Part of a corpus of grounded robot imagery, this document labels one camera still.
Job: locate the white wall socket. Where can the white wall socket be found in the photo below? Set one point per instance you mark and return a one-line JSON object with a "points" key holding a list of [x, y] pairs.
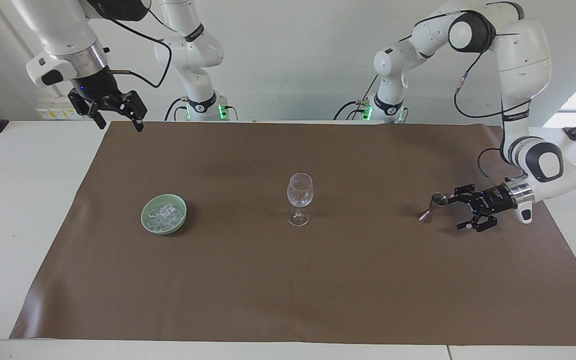
{"points": [[55, 111]]}

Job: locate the clear wine glass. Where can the clear wine glass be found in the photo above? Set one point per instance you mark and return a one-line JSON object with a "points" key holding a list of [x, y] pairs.
{"points": [[300, 192]]}

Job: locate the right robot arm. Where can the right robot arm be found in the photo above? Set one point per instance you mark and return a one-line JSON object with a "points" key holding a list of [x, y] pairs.
{"points": [[63, 30]]}

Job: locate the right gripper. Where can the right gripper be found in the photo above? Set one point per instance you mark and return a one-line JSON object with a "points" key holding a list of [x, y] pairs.
{"points": [[95, 84]]}

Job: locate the green ceramic bowl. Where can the green ceramic bowl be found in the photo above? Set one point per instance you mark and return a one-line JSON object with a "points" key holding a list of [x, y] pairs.
{"points": [[148, 224]]}

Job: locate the clear ice cubes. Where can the clear ice cubes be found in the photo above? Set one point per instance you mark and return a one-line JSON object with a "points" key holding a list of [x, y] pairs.
{"points": [[165, 215]]}

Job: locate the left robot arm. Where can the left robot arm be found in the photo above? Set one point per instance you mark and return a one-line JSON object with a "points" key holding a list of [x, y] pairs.
{"points": [[523, 55]]}

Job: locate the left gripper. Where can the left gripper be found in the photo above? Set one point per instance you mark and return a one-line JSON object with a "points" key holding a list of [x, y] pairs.
{"points": [[493, 201]]}

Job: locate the silver metal jigger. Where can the silver metal jigger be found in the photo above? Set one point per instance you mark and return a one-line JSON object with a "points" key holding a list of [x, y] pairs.
{"points": [[437, 201]]}

